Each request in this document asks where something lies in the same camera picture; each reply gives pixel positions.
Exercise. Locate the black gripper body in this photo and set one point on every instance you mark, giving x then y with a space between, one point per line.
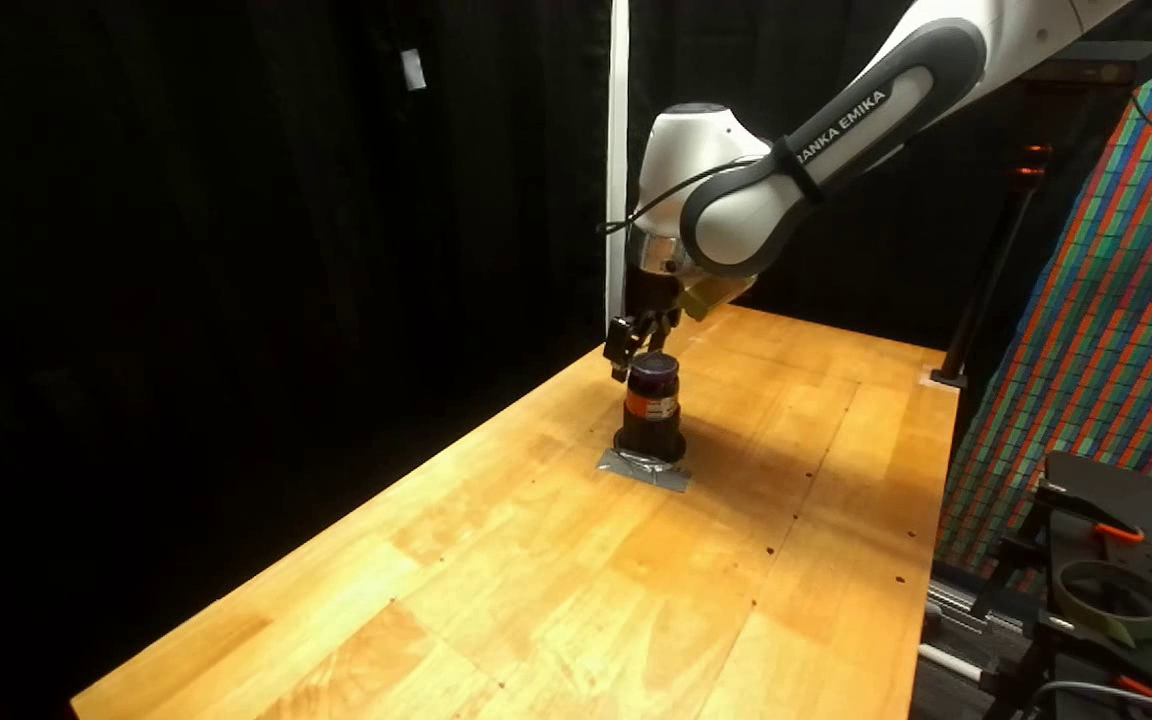
657 296

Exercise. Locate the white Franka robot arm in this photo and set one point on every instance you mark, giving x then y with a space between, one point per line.
751 200

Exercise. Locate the dark cup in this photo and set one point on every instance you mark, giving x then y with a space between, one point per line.
654 432

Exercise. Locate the white vertical pole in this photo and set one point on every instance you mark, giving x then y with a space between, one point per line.
619 133

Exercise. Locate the white paper tag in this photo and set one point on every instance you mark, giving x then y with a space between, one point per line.
414 69

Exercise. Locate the black tripod with red knob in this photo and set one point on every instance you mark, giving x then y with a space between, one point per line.
1003 252

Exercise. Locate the black curtain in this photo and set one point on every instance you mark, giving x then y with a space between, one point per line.
231 265

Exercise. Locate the flat monitor panel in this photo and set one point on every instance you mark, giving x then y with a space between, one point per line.
1111 335

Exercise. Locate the black mounting plate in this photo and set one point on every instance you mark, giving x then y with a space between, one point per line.
1140 521

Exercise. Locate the dark tape roll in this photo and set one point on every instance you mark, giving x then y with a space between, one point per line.
1111 595

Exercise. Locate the aluminium rail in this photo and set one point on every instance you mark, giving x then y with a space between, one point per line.
962 633

